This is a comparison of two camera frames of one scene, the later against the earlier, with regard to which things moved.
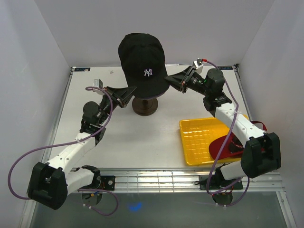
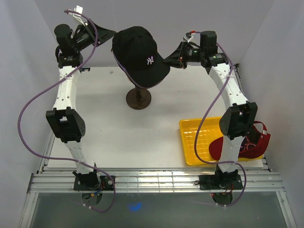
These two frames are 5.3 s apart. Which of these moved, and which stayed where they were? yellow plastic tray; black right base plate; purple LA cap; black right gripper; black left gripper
Moved: black right gripper; black left gripper; purple LA cap
Stayed: black right base plate; yellow plastic tray
